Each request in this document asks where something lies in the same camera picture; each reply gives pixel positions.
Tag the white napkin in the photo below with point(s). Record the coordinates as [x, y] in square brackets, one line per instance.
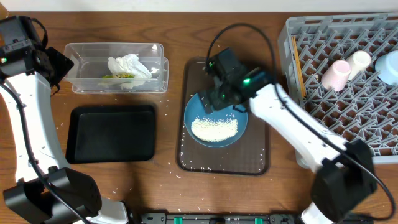
[129, 64]

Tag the yellow green wrapper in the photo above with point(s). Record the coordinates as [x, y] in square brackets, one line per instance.
[119, 76]

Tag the light blue bowl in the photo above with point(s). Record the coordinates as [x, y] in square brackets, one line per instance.
[386, 66]

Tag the clear plastic bin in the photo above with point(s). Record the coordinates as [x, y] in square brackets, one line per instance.
[91, 64]

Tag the cream plastic cup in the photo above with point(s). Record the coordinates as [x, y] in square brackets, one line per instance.
[358, 62]

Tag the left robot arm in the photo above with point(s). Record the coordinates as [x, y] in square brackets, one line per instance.
[47, 190]

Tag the pile of white rice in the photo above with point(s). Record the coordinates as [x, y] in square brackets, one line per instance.
[209, 130]

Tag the grey dishwasher rack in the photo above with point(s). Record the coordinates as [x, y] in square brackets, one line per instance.
[366, 108]

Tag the dark brown serving tray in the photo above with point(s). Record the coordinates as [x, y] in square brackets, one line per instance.
[249, 155]

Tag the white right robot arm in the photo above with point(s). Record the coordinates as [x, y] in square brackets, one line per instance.
[344, 171]

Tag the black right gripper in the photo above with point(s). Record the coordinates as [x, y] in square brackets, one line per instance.
[214, 98]

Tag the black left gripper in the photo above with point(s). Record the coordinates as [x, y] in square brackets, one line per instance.
[59, 65]

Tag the dark blue plate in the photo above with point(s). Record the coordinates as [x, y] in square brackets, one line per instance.
[194, 109]

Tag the black waste bin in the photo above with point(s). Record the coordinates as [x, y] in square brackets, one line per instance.
[113, 133]

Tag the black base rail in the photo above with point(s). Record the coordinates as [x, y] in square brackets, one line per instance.
[181, 218]

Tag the small pink dish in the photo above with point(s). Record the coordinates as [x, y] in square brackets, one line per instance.
[336, 77]

